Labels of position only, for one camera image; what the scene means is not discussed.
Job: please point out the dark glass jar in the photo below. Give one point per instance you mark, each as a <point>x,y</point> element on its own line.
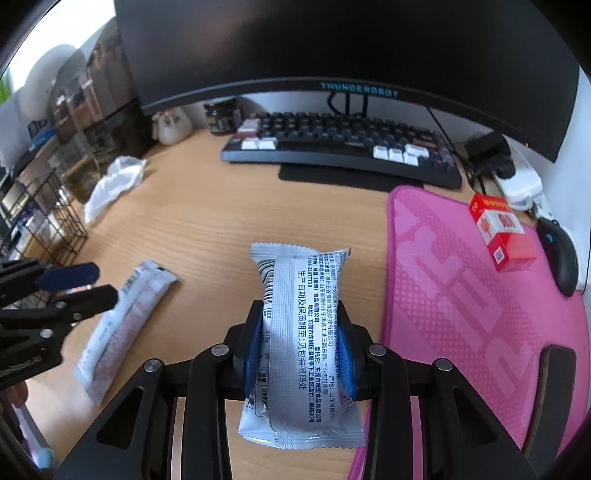
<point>224,117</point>

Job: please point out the black mechanical keyboard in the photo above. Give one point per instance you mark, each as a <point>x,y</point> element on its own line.
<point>341,134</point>

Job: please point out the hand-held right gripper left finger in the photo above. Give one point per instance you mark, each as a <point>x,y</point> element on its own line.
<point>251,350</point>

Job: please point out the white power strip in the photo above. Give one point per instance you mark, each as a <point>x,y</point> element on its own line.
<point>521,184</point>

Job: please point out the clear display cabinet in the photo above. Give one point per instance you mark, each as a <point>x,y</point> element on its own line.
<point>101,115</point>

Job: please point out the pink mouse pad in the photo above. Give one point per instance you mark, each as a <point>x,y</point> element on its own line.
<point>438,277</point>

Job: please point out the black computer mouse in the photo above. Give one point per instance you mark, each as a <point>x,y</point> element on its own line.
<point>561,256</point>

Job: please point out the silver snack packet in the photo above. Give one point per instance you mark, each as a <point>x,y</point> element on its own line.
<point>300,323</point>

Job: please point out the crumpled white tissue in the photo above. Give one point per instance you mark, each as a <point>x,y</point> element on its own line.
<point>115,182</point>

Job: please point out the long silver white packet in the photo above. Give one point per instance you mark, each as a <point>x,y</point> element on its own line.
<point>124,327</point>

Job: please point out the cream plush figure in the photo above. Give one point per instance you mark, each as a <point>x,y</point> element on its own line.
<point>171,128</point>

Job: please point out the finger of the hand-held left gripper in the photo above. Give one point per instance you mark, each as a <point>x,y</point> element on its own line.
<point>69,276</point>
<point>87,299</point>

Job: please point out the black power adapter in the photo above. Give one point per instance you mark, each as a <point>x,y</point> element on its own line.
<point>489,147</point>

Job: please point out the black rounded pad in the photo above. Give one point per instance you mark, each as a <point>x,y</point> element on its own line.
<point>549,406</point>

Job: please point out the red and white box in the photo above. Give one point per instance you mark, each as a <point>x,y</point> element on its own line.
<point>508,244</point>

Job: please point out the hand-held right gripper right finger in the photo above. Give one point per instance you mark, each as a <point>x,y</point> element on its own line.
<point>347,369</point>

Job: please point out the black monitor stand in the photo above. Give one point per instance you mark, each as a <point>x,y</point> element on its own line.
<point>347,104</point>

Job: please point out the black computer monitor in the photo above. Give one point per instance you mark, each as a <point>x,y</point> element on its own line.
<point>323,41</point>

